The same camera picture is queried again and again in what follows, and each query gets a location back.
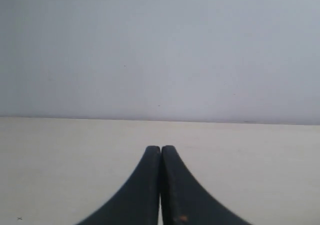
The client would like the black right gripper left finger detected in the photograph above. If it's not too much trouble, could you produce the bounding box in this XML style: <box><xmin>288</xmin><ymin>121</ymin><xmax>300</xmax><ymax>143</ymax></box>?
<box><xmin>79</xmin><ymin>146</ymin><xmax>161</xmax><ymax>225</ymax></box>

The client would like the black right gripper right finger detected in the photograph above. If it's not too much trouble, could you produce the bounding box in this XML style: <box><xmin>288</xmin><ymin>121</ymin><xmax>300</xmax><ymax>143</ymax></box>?
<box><xmin>159</xmin><ymin>145</ymin><xmax>249</xmax><ymax>225</ymax></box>

